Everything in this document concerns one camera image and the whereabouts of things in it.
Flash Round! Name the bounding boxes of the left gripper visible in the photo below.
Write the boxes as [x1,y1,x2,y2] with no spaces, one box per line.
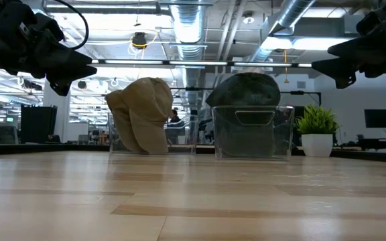
[0,0,99,97]

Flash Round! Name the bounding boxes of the tan cap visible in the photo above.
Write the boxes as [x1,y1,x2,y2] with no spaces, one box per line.
[119,77,174,155]
[105,89,143,153]

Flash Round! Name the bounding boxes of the black cabinet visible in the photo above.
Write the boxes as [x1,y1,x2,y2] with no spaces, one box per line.
[19,104,59,145]

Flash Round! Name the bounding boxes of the black computer monitor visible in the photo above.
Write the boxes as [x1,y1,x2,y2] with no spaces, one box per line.
[363,108,386,129]

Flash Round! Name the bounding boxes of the black office desk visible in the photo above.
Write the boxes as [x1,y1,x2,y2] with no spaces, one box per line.
[355,136,386,153]

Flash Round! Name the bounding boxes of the small potted green plant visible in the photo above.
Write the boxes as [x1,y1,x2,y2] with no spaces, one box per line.
[294,104,342,158]

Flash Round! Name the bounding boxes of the narrow clear plastic bin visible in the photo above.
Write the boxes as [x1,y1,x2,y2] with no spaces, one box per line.
[211,104,296,161]

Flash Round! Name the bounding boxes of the person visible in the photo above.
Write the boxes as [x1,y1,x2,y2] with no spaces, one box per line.
[168,108,182,124]

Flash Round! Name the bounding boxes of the long ceiling light strip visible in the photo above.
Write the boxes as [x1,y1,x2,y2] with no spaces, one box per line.
[90,59,314,68]

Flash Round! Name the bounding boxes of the wide clear plastic bin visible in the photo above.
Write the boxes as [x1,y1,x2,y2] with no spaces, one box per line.
[108,113,201,156]

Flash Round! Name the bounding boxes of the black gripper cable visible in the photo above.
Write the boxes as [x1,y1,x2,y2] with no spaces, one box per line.
[52,0,90,51]

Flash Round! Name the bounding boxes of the silver ventilation duct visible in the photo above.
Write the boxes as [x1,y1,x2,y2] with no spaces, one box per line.
[170,0,208,108]
[246,0,316,64]

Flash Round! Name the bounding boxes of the black overhead camera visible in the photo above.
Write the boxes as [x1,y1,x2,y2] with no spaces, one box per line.
[132,31,149,50]

